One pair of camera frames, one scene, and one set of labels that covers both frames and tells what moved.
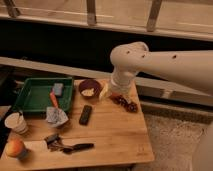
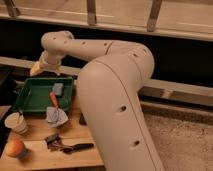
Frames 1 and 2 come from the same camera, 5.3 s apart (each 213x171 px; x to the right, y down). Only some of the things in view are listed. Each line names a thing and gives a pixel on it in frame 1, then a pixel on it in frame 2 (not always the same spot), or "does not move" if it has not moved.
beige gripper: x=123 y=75 to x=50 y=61
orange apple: x=15 y=147 does not move
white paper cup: x=16 y=121 does not move
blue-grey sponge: x=58 y=88 does not move
